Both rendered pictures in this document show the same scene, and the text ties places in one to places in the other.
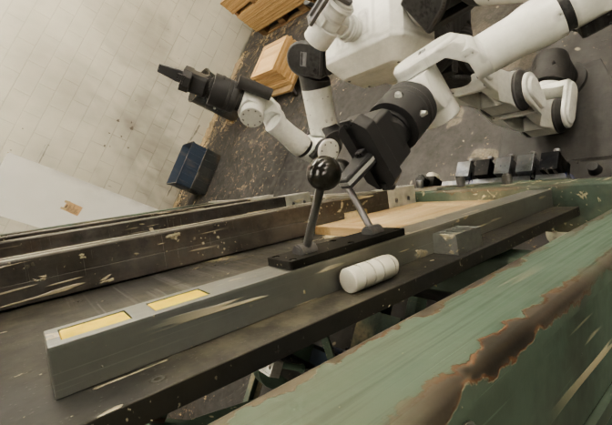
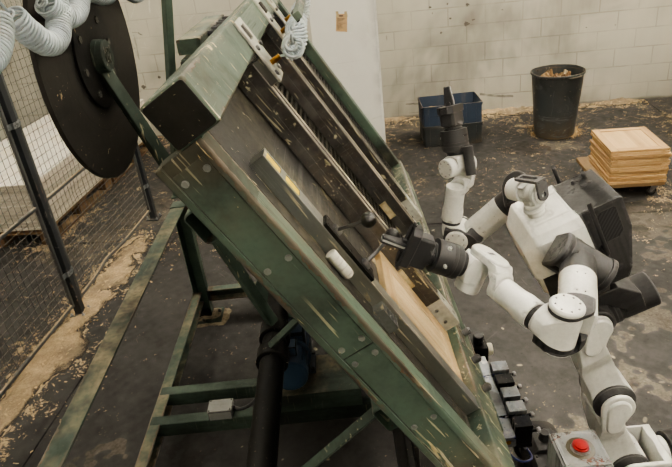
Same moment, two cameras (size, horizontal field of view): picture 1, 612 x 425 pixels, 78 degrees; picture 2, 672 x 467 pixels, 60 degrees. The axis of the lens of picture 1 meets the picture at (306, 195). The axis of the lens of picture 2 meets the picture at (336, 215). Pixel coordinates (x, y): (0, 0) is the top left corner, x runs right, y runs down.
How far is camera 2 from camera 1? 0.97 m
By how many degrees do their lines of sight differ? 18
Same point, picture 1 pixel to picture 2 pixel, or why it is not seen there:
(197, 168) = not seen: hidden behind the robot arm
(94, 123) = not seen: outside the picture
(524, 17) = (520, 296)
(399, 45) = (531, 248)
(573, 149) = not seen: outside the picture
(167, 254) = (315, 164)
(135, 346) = (272, 179)
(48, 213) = (326, 4)
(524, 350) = (312, 271)
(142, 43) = not seen: outside the picture
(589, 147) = not seen: outside the picture
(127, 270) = (297, 149)
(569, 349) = (322, 301)
